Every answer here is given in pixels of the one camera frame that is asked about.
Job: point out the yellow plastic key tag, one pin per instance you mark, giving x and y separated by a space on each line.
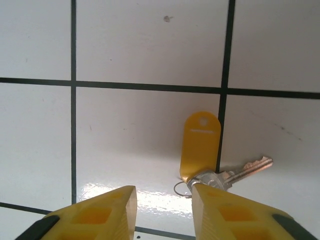
200 147

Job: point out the silver key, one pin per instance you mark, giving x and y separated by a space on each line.
225 178

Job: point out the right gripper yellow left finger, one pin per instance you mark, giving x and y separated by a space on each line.
100 217

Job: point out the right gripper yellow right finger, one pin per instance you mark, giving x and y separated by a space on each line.
237 217

